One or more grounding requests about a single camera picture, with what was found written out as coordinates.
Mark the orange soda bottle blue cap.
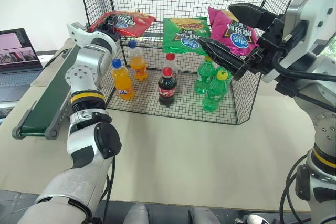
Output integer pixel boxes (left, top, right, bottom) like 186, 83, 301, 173
110, 59, 136, 102
128, 40, 148, 82

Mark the cola bottle red cap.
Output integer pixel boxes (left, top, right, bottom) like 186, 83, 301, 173
162, 53, 180, 80
157, 67, 178, 108

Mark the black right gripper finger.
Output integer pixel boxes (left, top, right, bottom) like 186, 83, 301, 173
197, 37, 248, 74
228, 3, 279, 29

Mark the green soda bottle yellow cap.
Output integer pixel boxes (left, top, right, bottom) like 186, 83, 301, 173
202, 69, 233, 113
194, 56, 217, 95

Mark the small white rounded object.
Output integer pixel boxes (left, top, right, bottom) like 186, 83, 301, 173
247, 214, 264, 224

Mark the red chips bag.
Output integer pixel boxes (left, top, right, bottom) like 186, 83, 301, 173
88, 10, 157, 38

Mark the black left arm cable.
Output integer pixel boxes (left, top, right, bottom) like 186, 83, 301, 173
103, 155, 117, 224

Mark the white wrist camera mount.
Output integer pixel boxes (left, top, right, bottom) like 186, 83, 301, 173
261, 0, 336, 83
66, 22, 96, 49

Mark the thin black conveyor cable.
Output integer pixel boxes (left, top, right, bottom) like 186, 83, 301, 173
43, 48, 70, 68

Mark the open laptop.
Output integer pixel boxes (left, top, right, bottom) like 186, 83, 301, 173
0, 28, 44, 103

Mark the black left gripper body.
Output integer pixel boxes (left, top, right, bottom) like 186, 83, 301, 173
98, 20, 121, 42

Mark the green chips bag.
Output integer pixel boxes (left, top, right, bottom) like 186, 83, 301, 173
162, 16, 212, 57

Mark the pink chips bag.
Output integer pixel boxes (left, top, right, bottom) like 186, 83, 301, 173
207, 6, 259, 57

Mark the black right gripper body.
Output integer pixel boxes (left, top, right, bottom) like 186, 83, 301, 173
232, 15, 287, 81

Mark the green conveyor belt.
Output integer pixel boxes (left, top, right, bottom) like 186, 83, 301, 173
12, 44, 80, 141

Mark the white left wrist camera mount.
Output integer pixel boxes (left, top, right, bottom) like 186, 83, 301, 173
66, 22, 96, 49

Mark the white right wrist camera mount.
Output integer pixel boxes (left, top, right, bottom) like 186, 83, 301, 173
261, 0, 336, 83

